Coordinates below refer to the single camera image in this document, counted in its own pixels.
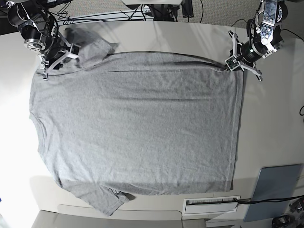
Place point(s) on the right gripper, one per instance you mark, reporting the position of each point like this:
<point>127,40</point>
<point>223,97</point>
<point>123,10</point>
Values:
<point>53,51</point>

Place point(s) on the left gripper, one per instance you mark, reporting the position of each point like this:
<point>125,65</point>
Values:
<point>251,53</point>

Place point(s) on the grey T-shirt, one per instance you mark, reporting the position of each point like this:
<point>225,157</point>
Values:
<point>111,124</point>

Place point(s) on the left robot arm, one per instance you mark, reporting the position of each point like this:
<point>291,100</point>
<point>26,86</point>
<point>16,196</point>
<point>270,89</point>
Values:
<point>264,37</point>

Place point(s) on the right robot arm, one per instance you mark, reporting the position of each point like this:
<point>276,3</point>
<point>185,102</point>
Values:
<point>40,31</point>

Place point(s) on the blue-grey board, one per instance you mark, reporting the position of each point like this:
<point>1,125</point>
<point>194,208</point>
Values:
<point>273,182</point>

